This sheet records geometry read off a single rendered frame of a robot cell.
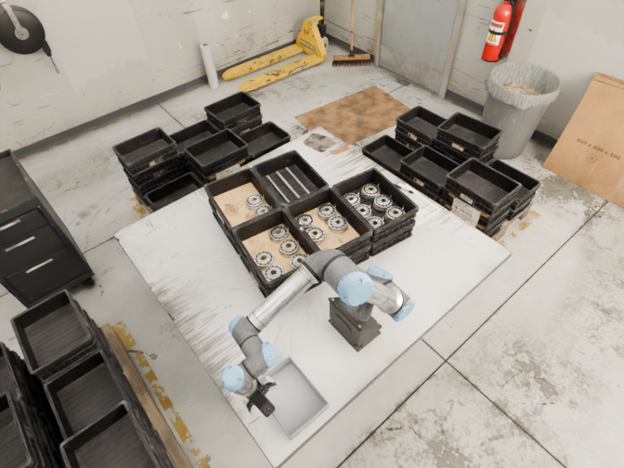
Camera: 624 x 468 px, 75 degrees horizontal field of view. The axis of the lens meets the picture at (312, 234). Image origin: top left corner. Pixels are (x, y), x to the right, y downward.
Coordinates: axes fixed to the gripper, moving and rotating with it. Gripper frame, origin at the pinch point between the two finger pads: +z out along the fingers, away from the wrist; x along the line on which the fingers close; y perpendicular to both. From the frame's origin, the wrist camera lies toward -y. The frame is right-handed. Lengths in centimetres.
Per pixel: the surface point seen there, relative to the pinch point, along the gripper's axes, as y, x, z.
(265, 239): 66, -50, 15
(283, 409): -2.2, -1.0, 15.6
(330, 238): 43, -74, 20
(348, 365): -8.0, -33.1, 23.9
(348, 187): 60, -106, 24
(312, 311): 23, -40, 26
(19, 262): 183, 59, 21
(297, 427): -11.6, -0.3, 15.5
